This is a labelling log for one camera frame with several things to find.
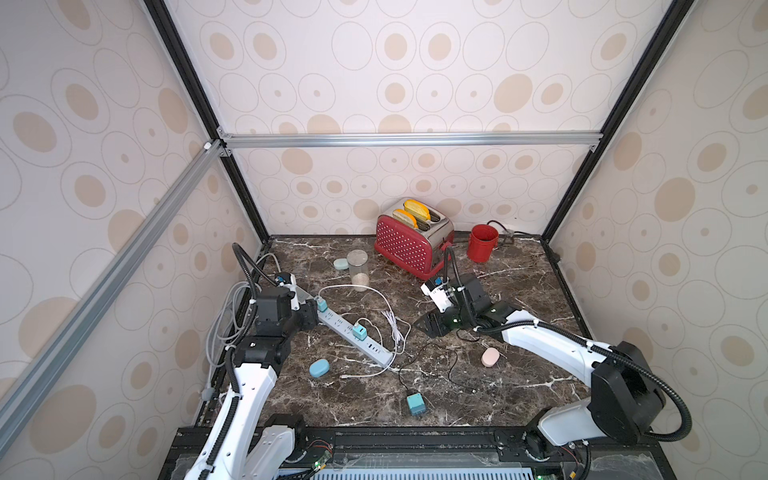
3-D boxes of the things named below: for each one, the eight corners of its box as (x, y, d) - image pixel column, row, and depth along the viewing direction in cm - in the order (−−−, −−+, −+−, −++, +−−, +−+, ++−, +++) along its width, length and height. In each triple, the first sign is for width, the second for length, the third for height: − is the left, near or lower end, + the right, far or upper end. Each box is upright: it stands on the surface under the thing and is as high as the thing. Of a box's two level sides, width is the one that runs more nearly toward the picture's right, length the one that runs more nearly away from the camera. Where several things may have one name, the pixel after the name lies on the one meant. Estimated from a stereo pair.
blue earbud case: (309, 377, 87) (308, 375, 85) (312, 361, 90) (311, 358, 88) (329, 377, 87) (328, 375, 85) (331, 361, 90) (330, 358, 88)
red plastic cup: (467, 262, 114) (473, 243, 105) (462, 240, 121) (468, 220, 113) (493, 262, 114) (501, 243, 105) (487, 240, 121) (493, 220, 113)
